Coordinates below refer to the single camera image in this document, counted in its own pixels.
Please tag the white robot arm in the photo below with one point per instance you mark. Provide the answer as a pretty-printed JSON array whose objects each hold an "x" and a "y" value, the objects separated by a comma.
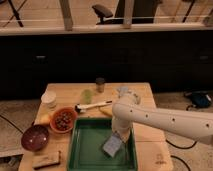
[{"x": 197, "y": 126}]

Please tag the yellow banana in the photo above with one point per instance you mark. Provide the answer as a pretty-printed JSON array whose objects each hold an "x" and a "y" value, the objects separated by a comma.
[{"x": 106, "y": 111}]

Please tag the pale blue small cup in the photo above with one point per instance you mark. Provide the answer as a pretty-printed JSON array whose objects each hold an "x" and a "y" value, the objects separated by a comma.
[{"x": 122, "y": 90}]

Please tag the orange bowl with nuts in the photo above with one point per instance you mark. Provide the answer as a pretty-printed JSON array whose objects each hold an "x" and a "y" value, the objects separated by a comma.
[{"x": 62, "y": 121}]

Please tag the green plastic tray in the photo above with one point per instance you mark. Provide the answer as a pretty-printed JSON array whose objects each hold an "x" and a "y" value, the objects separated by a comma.
[{"x": 86, "y": 153}]

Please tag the white handled tool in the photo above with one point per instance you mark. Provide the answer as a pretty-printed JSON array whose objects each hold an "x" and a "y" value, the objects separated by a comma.
[{"x": 81, "y": 108}]

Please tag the dark bag on floor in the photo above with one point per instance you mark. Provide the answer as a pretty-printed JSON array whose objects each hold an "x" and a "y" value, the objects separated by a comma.
[{"x": 199, "y": 99}]

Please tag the white lidded cup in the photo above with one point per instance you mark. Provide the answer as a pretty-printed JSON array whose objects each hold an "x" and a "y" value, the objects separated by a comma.
[{"x": 48, "y": 99}]

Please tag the dark cabinet counter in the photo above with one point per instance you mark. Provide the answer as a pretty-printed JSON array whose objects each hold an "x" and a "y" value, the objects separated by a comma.
[{"x": 167, "y": 60}]

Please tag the yellow fruit piece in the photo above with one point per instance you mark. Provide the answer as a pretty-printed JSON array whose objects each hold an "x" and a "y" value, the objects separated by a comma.
[{"x": 45, "y": 119}]

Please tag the dark purple bowl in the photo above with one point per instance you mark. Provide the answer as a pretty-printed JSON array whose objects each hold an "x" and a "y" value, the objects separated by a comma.
[{"x": 35, "y": 138}]

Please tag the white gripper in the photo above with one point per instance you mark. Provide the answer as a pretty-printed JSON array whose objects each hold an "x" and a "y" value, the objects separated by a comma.
[{"x": 122, "y": 127}]

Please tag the grey blue sponge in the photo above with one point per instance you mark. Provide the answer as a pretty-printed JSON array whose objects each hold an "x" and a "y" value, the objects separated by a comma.
[{"x": 112, "y": 145}]

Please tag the green translucent cup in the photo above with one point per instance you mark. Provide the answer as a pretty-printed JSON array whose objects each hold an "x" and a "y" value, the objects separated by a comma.
[{"x": 86, "y": 96}]

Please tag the wooden block brush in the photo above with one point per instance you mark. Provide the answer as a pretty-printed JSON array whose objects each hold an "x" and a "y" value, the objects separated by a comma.
[{"x": 46, "y": 160}]

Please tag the black office chair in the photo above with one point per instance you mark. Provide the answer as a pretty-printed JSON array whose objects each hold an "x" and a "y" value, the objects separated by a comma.
[{"x": 105, "y": 15}]

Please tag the brown spice jar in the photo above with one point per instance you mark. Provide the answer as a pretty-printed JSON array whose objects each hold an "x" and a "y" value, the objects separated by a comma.
[{"x": 100, "y": 84}]

